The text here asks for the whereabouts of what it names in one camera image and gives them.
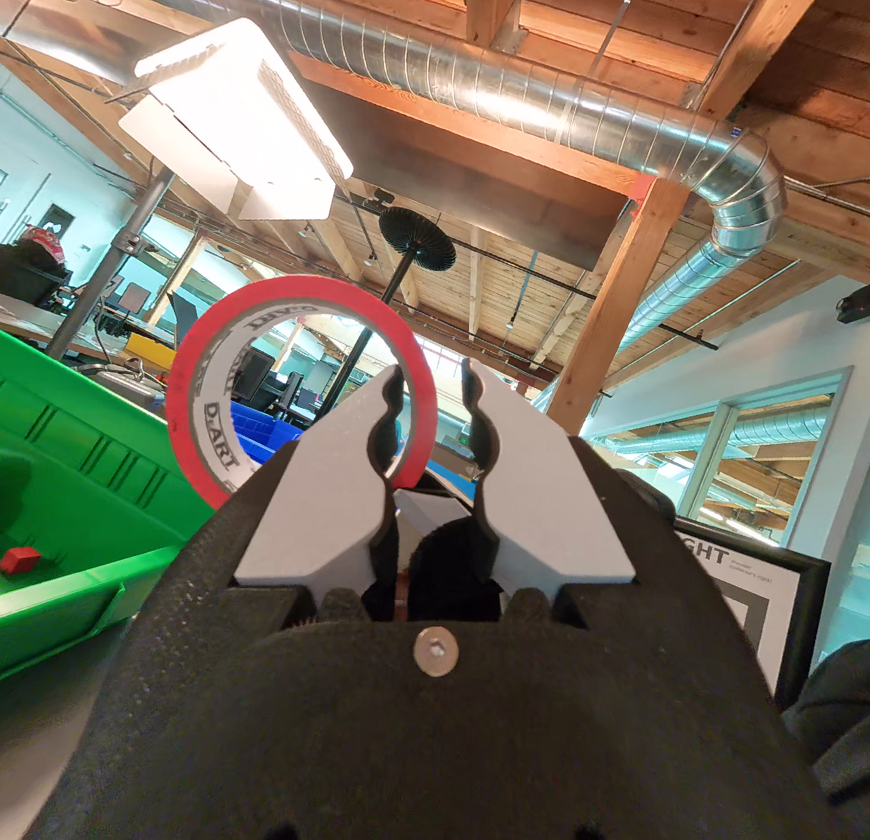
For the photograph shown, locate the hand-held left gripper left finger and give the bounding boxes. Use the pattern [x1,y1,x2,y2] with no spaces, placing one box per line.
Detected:
[233,363,406,618]

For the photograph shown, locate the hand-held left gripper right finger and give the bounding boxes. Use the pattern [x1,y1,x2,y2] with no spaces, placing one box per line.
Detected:
[461,357,638,615]

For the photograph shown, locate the red tape roll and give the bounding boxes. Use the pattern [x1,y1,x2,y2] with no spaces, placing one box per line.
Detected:
[165,276,439,511]

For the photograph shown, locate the green plastic bin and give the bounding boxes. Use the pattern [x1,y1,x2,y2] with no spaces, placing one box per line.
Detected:
[0,330,216,681]

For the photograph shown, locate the person's right forearm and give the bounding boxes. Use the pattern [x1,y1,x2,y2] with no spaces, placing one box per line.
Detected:
[782,639,870,808]

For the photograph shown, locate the blue plastic bin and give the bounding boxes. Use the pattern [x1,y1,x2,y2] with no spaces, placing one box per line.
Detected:
[230,401,304,467]

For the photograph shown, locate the black computer monitor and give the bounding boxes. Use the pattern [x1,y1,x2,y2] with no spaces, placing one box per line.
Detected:
[234,347,277,406]

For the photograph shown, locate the yellow plastic bin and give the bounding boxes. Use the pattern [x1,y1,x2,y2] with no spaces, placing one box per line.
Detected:
[126,333,177,372]

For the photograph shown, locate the black framed marker sign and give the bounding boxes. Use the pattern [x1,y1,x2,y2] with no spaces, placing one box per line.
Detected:
[673,517,831,709]

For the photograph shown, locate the black floor lamp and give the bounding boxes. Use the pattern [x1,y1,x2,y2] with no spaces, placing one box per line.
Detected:
[319,208,458,406]

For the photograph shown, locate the grey light stand pole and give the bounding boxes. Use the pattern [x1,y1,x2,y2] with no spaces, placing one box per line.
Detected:
[44,170,176,362]

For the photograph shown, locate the white studio light panel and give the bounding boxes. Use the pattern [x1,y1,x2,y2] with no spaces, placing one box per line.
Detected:
[119,17,354,222]

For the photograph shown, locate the wooden post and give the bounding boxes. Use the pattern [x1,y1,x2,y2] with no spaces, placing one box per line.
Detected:
[547,177,691,437]

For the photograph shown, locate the silver air duct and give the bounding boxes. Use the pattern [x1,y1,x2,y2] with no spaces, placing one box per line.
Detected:
[14,0,789,354]

